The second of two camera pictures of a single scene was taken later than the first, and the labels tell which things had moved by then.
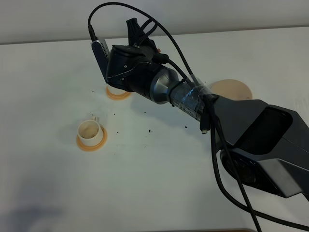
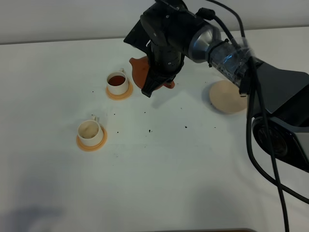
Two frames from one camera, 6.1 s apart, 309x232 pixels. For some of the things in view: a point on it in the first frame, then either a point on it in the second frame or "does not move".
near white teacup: x=90 y=132 does not move
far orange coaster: x=116 y=97 does not move
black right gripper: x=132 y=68 → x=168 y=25
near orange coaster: x=95 y=148 does not move
